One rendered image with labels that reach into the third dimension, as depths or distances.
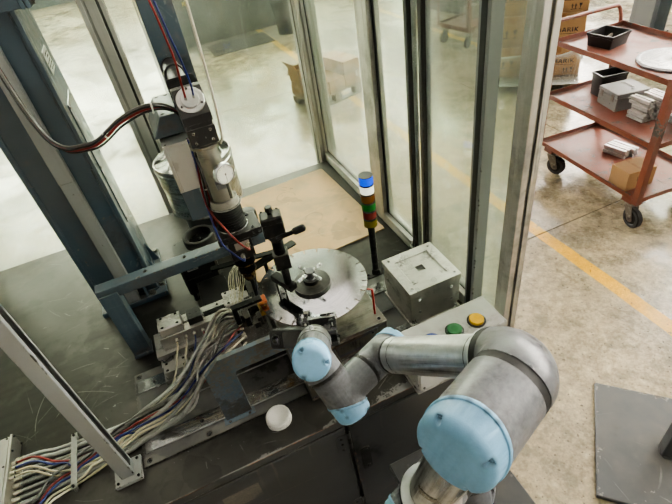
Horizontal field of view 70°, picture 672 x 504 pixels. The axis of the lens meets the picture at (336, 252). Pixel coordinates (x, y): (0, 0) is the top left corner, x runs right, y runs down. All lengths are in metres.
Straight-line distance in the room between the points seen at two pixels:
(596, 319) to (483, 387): 2.07
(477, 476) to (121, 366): 1.31
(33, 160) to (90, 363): 0.67
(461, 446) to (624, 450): 1.68
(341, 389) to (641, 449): 1.55
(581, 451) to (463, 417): 1.64
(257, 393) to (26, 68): 1.08
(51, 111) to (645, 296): 2.67
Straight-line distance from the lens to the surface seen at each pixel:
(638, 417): 2.38
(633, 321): 2.74
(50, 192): 1.71
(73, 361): 1.85
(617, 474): 2.22
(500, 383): 0.66
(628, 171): 3.21
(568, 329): 2.61
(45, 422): 1.74
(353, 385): 0.98
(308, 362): 0.93
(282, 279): 1.37
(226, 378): 1.31
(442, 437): 0.65
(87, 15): 2.11
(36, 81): 1.59
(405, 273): 1.50
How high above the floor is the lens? 1.92
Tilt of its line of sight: 39 degrees down
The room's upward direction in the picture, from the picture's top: 10 degrees counter-clockwise
